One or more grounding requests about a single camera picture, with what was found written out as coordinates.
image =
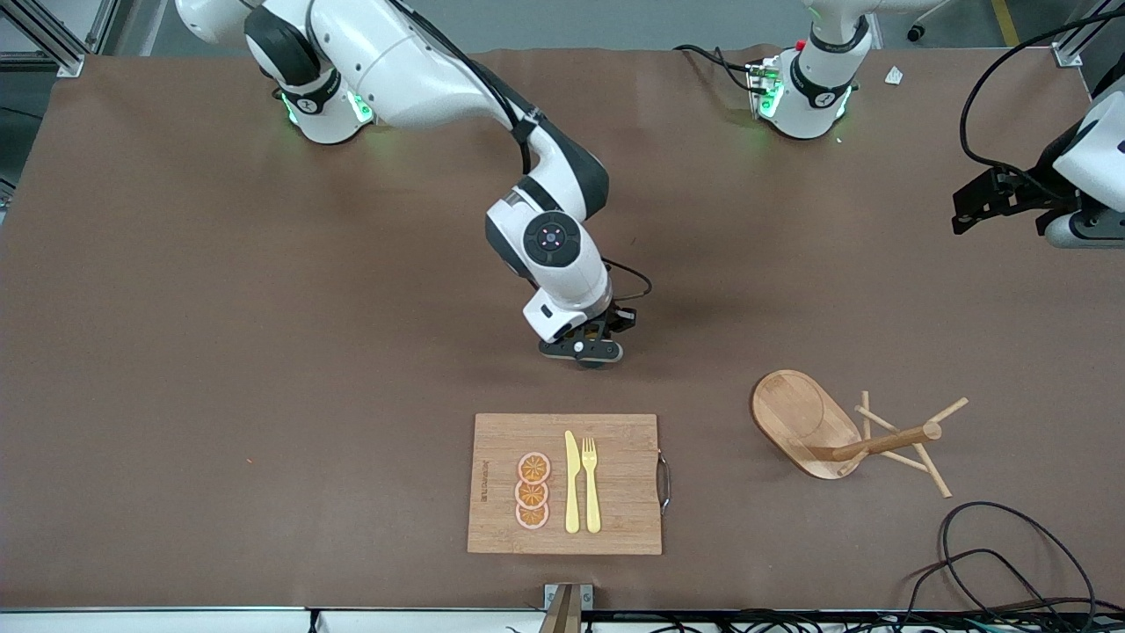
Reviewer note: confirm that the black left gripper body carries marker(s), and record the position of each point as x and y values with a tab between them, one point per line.
1034	195

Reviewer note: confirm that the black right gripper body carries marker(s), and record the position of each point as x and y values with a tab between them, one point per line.
622	318

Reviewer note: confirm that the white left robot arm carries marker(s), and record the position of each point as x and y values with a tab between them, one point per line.
809	105

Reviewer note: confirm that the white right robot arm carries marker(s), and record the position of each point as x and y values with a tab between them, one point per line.
422	79

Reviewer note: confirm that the wooden cup rack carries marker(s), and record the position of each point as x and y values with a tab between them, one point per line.
800	418

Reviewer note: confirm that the white paper scrap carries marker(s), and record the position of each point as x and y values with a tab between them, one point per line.
894	76

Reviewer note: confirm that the office chair caster leg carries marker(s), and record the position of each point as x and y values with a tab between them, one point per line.
916	32

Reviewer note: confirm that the orange slice toy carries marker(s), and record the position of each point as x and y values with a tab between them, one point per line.
533	468

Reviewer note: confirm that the wooden cutting board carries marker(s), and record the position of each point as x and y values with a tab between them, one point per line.
624	492

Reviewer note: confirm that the yellow plastic fork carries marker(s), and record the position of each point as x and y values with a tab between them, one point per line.
591	492

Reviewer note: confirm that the yellow plastic knife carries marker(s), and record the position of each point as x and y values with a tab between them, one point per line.
572	492

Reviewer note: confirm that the brown table mat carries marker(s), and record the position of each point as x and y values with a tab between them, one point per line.
264	308

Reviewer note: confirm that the aluminium frame profile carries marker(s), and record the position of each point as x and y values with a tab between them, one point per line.
66	57
1068	53

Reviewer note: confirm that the camera mount post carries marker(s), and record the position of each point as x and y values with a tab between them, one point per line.
562	611

